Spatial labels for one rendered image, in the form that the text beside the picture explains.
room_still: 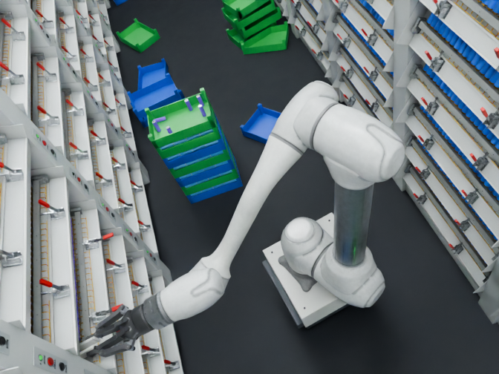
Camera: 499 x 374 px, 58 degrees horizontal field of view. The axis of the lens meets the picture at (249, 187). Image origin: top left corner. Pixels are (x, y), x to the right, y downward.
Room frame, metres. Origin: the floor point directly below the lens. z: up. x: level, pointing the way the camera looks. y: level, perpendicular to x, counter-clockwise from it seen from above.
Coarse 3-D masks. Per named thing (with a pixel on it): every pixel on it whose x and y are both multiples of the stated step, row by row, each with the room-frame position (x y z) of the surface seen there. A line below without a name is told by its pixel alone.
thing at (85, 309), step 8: (80, 216) 1.07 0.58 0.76; (80, 224) 1.03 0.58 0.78; (80, 232) 0.99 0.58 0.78; (80, 240) 0.96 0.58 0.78; (80, 248) 0.93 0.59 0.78; (80, 256) 0.90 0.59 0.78; (80, 264) 0.87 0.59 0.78; (80, 272) 0.84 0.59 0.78; (80, 280) 0.81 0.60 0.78; (80, 288) 0.78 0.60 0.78; (88, 296) 0.75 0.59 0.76; (88, 312) 0.69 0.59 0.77; (88, 320) 0.67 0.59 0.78; (88, 328) 0.64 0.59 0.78; (88, 360) 0.55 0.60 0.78
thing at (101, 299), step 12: (72, 204) 1.11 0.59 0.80; (84, 204) 1.10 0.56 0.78; (72, 216) 1.09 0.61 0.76; (84, 216) 1.08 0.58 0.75; (96, 216) 1.07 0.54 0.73; (72, 228) 1.04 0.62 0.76; (84, 228) 1.03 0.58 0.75; (96, 228) 1.02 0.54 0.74; (96, 252) 0.92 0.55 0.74; (96, 264) 0.87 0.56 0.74; (96, 276) 0.83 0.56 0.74; (96, 288) 0.78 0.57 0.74; (96, 300) 0.74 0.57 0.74; (108, 336) 0.62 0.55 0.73; (96, 360) 0.56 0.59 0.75; (108, 360) 0.55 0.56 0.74
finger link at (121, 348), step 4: (120, 344) 0.52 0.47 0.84; (124, 344) 0.52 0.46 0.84; (128, 344) 0.51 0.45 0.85; (108, 348) 0.53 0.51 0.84; (112, 348) 0.53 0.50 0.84; (116, 348) 0.52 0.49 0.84; (120, 348) 0.51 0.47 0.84; (124, 348) 0.51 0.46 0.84; (128, 348) 0.50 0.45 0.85; (100, 352) 0.53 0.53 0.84; (104, 352) 0.53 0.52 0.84; (108, 352) 0.52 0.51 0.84; (112, 352) 0.52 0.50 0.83; (116, 352) 0.52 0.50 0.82
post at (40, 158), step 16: (0, 96) 1.16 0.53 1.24; (0, 112) 1.11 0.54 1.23; (16, 112) 1.17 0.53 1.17; (32, 128) 1.17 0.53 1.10; (32, 144) 1.11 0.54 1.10; (32, 160) 1.11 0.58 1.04; (48, 160) 1.11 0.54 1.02; (64, 160) 1.18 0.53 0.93; (80, 176) 1.19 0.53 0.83; (80, 192) 1.11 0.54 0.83; (96, 192) 1.19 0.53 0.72; (112, 224) 1.11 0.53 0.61; (128, 240) 1.11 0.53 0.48; (144, 256) 1.11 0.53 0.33
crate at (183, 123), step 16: (192, 96) 1.71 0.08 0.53; (160, 112) 1.72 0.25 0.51; (176, 112) 1.71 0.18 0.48; (192, 112) 1.66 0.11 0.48; (208, 112) 1.62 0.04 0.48; (160, 128) 1.64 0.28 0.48; (176, 128) 1.60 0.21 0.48; (192, 128) 1.52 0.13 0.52; (208, 128) 1.51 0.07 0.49; (160, 144) 1.53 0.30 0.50
